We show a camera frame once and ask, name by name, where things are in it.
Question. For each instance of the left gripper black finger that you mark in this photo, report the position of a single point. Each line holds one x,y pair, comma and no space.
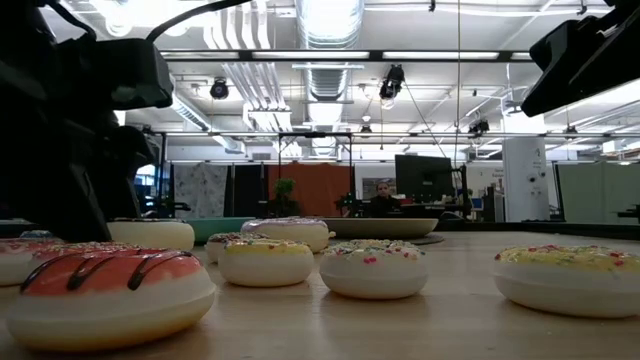
131,170
80,200

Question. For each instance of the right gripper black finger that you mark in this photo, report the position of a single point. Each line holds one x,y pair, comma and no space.
590,80

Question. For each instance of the small blue donut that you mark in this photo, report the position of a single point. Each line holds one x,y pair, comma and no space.
36,234

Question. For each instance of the large chocolate glazed donut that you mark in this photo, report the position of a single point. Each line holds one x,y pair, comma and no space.
150,236

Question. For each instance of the small orange dark-striped donut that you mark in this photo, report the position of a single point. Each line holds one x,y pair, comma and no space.
110,310

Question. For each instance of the small chocolate sprinkled donut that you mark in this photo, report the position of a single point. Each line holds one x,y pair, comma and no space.
230,237

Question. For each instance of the small yellow sprinkled donut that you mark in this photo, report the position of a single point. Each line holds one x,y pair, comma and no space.
265,267
565,290

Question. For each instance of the large purple glazed donut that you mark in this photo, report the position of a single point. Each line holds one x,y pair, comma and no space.
295,232

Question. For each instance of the small white sprinkled donut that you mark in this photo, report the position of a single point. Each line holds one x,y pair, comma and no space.
374,277

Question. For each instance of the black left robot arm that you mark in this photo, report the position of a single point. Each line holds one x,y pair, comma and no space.
15,75

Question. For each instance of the grey patterned cloth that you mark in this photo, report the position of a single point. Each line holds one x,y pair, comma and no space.
200,190

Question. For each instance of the teal plate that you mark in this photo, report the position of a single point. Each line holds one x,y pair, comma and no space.
220,227

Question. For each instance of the pale green partition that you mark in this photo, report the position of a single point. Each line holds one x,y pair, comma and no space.
595,192

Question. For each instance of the green potted plant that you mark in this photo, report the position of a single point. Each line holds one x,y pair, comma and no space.
284,189

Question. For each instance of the orange curtain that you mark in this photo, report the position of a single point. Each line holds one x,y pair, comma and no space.
320,190

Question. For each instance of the black computer monitor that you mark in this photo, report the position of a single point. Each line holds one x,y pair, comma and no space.
422,177

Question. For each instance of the grey round woven mat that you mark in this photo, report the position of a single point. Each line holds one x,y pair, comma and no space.
425,239

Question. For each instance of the person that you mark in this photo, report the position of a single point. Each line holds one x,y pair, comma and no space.
383,205

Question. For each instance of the beige plate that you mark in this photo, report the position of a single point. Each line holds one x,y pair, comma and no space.
385,227

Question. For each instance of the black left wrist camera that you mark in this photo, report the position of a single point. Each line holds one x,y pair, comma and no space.
135,75

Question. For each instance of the black ceiling camera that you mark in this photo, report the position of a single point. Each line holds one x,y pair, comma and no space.
479,127
219,90
392,80

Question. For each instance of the black overhead frame bar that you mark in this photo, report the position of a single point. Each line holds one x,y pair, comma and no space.
376,55

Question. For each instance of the silver ceiling duct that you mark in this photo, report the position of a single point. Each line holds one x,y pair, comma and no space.
327,30

